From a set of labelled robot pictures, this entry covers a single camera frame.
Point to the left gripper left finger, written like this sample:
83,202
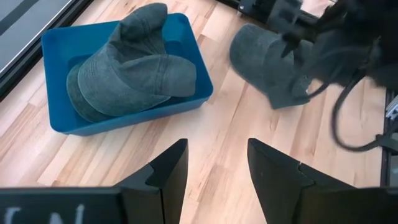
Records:
164,186

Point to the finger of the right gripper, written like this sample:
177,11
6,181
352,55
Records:
292,40

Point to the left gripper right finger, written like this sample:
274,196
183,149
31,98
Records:
276,180

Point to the grey-green cap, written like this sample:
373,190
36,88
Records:
77,102
261,62
133,74

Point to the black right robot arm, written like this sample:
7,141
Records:
367,15

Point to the blue plastic bin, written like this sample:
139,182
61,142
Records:
62,46

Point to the black frame crossbeam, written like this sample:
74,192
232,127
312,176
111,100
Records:
248,7

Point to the silver aluminium bracket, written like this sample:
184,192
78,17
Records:
393,107

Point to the black table edge rail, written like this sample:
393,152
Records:
385,155
18,68

